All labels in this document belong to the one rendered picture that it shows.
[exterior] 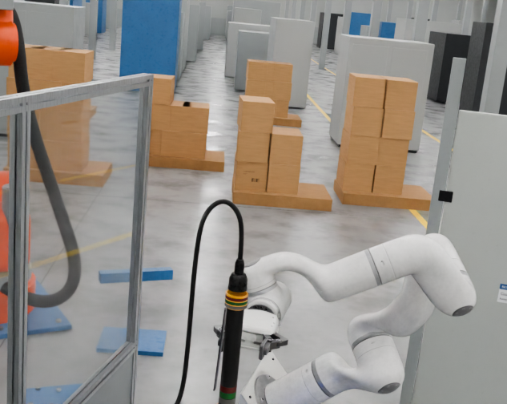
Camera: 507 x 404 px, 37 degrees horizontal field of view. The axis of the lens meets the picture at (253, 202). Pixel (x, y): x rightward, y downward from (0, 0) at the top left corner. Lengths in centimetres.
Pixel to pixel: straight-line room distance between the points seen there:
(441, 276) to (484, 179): 136
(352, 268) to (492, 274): 156
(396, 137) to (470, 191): 654
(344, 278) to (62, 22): 1044
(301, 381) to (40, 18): 1021
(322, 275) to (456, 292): 32
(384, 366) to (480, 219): 120
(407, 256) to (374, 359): 47
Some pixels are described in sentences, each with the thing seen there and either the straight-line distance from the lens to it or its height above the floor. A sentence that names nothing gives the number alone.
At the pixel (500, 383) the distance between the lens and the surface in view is 344.
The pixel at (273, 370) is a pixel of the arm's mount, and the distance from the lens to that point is 246.
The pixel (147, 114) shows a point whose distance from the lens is 279.
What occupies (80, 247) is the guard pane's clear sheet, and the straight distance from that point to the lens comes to 247.
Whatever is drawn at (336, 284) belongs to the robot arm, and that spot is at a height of 173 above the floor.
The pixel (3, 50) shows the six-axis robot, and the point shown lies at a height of 189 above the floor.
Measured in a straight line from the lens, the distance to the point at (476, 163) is 314.
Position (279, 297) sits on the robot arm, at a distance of 178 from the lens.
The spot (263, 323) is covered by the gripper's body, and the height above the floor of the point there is 166.
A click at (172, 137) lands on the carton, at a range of 1077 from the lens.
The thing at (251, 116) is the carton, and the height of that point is 105.
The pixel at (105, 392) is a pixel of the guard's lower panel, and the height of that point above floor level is 91.
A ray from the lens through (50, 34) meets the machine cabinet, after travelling 1200.
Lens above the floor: 233
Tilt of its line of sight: 15 degrees down
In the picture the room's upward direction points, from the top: 5 degrees clockwise
